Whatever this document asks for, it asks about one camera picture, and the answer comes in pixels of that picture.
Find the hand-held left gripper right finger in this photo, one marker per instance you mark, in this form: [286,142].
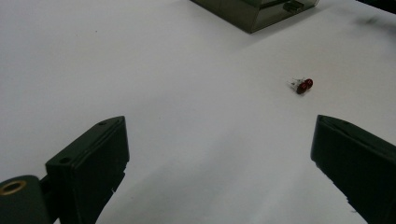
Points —
[358,165]

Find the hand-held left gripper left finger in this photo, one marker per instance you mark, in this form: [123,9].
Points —
[90,161]

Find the red bead earring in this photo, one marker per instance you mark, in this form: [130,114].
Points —
[308,82]
[301,88]

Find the smoky transparent storage box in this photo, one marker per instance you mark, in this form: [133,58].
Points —
[255,17]

